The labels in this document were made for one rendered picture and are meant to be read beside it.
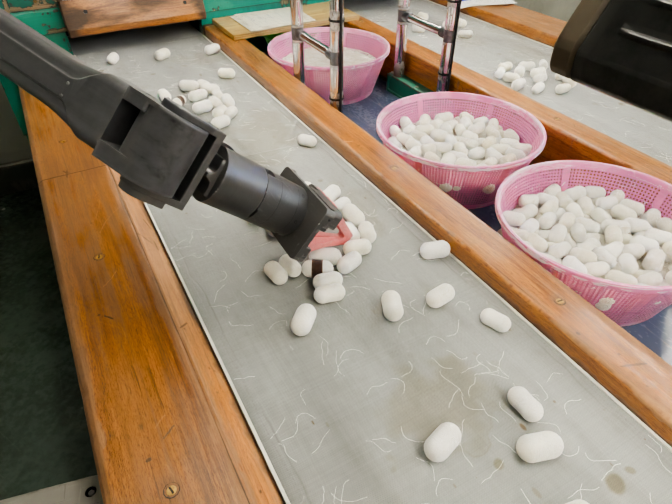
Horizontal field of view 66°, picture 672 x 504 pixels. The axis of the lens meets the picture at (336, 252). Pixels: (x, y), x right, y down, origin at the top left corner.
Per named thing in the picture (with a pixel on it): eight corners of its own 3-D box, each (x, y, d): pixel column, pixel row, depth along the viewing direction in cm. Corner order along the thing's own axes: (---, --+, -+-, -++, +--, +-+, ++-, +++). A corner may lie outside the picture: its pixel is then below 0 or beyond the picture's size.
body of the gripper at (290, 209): (298, 171, 59) (248, 143, 54) (341, 216, 52) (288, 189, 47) (267, 216, 61) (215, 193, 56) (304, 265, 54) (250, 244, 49)
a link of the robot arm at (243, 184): (196, 206, 46) (227, 150, 45) (171, 179, 51) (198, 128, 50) (255, 230, 51) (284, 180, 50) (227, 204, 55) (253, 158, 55)
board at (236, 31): (234, 40, 115) (233, 35, 115) (212, 23, 125) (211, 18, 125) (359, 20, 128) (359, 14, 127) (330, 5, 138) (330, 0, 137)
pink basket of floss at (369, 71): (369, 120, 105) (371, 74, 99) (251, 102, 111) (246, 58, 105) (399, 74, 124) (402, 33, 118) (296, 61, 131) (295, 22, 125)
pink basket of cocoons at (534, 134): (485, 244, 74) (499, 188, 68) (342, 181, 87) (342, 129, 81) (556, 170, 90) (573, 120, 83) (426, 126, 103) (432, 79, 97)
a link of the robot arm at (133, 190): (121, 193, 43) (172, 102, 42) (92, 150, 51) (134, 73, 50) (234, 240, 51) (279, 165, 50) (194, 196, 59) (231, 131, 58)
